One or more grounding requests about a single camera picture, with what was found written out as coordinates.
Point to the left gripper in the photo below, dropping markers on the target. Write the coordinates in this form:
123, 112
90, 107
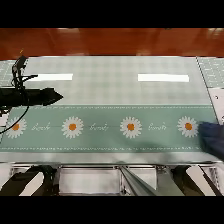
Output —
41, 96

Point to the blue shirt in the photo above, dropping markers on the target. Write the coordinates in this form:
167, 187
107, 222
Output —
213, 138

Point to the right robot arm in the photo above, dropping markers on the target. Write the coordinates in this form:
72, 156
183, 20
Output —
195, 180

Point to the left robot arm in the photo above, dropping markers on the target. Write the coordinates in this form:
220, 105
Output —
10, 96

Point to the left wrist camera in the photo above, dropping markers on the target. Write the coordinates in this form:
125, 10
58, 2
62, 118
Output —
19, 66

